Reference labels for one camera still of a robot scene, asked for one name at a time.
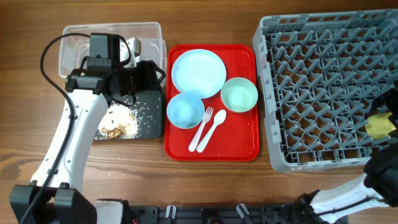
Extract clear plastic bin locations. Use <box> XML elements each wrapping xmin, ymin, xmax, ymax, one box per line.
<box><xmin>58</xmin><ymin>22</ymin><xmax>167</xmax><ymax>78</ymax></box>

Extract white plastic fork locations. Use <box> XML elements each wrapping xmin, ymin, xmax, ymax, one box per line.
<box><xmin>188</xmin><ymin>106</ymin><xmax>214</xmax><ymax>152</ymax></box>

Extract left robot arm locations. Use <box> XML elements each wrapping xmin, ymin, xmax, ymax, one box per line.
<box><xmin>10</xmin><ymin>33</ymin><xmax>166</xmax><ymax>223</ymax></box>

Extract white plastic spoon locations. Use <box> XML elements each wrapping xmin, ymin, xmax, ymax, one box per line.
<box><xmin>197</xmin><ymin>110</ymin><xmax>226</xmax><ymax>153</ymax></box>

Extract grey dishwasher rack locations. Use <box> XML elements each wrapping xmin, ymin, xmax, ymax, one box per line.
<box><xmin>252</xmin><ymin>9</ymin><xmax>397</xmax><ymax>172</ymax></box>

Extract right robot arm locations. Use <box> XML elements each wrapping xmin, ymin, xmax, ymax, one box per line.
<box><xmin>287</xmin><ymin>88</ymin><xmax>397</xmax><ymax>223</ymax></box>

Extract light blue bowl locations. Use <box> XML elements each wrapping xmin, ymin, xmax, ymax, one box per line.
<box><xmin>166</xmin><ymin>93</ymin><xmax>205</xmax><ymax>129</ymax></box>

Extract red serving tray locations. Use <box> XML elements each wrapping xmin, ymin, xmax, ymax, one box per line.
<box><xmin>164</xmin><ymin>44</ymin><xmax>261</xmax><ymax>162</ymax></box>

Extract black plastic tray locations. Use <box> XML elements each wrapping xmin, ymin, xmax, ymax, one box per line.
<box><xmin>94</xmin><ymin>90</ymin><xmax>164</xmax><ymax>141</ymax></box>

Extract yellow plastic cup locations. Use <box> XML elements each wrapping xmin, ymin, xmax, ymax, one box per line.
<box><xmin>365</xmin><ymin>112</ymin><xmax>397</xmax><ymax>139</ymax></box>

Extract mint green bowl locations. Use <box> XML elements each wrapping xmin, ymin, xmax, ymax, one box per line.
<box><xmin>221</xmin><ymin>77</ymin><xmax>258</xmax><ymax>113</ymax></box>

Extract rice and food scraps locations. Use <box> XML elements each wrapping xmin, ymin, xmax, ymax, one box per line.
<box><xmin>94</xmin><ymin>103</ymin><xmax>158</xmax><ymax>141</ymax></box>

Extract light blue plate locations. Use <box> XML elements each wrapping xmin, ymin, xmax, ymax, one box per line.
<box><xmin>171</xmin><ymin>49</ymin><xmax>227</xmax><ymax>99</ymax></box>

